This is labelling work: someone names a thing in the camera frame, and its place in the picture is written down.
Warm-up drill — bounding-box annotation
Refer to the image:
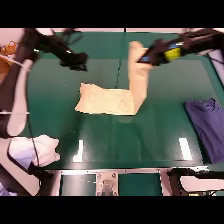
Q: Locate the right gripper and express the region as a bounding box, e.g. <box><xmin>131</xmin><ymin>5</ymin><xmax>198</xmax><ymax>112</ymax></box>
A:
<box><xmin>137</xmin><ymin>38</ymin><xmax>168</xmax><ymax>67</ymax></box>

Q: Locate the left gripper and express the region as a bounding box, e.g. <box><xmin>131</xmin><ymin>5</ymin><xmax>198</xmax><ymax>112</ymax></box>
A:
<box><xmin>59</xmin><ymin>51</ymin><xmax>90</xmax><ymax>72</ymax></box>

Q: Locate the cream shirt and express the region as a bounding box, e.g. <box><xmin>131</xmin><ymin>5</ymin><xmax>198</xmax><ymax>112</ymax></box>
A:
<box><xmin>74</xmin><ymin>40</ymin><xmax>150</xmax><ymax>116</ymax></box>

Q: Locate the orange garment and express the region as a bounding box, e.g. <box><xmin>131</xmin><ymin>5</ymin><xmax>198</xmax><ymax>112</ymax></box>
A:
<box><xmin>0</xmin><ymin>40</ymin><xmax>18</xmax><ymax>84</ymax></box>

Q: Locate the purple T-shirt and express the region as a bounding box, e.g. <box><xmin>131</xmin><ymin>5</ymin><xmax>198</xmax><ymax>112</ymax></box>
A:
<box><xmin>184</xmin><ymin>97</ymin><xmax>224</xmax><ymax>165</ymax></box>

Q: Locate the white garment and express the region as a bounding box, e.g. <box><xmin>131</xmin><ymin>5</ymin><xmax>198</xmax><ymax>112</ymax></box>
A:
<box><xmin>7</xmin><ymin>134</ymin><xmax>62</xmax><ymax>169</ymax></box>

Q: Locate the black cable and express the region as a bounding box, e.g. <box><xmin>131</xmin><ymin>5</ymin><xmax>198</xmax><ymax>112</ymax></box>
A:
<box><xmin>25</xmin><ymin>113</ymin><xmax>41</xmax><ymax>168</ymax></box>

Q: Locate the silver frame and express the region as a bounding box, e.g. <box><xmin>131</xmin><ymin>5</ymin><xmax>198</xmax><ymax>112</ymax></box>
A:
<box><xmin>44</xmin><ymin>167</ymin><xmax>224</xmax><ymax>197</ymax></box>

